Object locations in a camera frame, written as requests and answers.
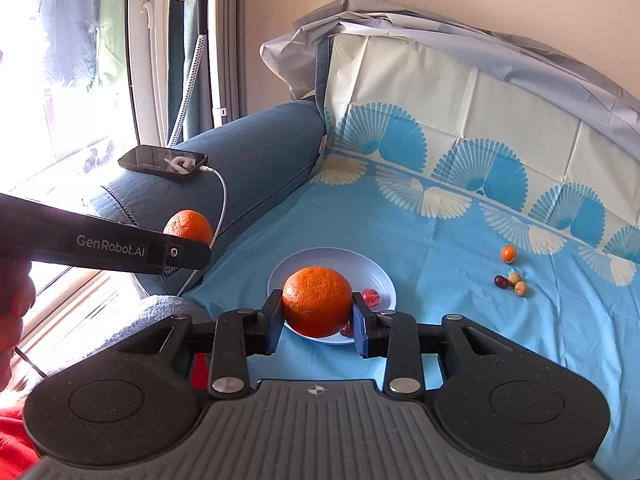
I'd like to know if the person's red clothing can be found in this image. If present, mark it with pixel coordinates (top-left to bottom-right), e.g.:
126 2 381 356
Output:
0 352 213 480

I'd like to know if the person's left hand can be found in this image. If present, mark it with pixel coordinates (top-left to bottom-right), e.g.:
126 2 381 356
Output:
0 259 37 392

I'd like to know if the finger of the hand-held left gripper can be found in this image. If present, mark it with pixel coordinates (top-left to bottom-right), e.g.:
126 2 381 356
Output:
150 234 212 276

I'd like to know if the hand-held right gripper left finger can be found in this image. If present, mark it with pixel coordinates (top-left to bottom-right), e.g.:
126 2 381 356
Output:
120 290 287 400

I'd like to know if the light blue plate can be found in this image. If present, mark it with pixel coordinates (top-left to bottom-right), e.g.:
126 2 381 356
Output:
267 247 398 346

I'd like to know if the blue sofa armrest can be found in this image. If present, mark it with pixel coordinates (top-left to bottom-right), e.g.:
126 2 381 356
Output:
90 100 331 306

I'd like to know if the grey cover sheet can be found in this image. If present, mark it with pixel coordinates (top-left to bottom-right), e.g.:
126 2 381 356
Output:
260 0 640 173

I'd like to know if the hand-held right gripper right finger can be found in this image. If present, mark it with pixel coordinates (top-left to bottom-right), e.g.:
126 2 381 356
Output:
351 291 507 397

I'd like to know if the blue printed blanket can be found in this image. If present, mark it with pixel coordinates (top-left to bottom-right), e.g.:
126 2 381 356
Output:
182 34 640 478

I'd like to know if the white steamer stand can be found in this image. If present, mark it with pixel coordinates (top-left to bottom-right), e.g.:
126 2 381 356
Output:
161 0 276 128

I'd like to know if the hanging blue laundry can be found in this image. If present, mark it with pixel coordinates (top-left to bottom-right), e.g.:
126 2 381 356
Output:
39 0 110 87

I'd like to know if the small orange tangerine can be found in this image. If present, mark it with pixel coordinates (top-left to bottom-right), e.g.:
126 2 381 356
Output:
163 210 213 247
282 266 354 339

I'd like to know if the fluffy grey-blue cushion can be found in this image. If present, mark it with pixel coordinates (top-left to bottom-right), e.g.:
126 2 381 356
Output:
116 294 212 343

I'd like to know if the white charging cable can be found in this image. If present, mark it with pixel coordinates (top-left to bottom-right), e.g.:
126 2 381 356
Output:
177 165 229 295

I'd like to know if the black smartphone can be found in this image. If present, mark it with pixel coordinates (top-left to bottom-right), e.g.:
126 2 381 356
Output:
118 145 209 181

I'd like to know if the teal curtain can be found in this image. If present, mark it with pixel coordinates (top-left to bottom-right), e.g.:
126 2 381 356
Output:
167 0 217 143

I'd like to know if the white window frame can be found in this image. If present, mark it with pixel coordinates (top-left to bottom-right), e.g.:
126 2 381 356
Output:
124 0 172 148

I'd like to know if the braided steamer hose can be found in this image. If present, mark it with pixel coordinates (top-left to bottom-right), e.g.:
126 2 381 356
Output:
166 34 209 149

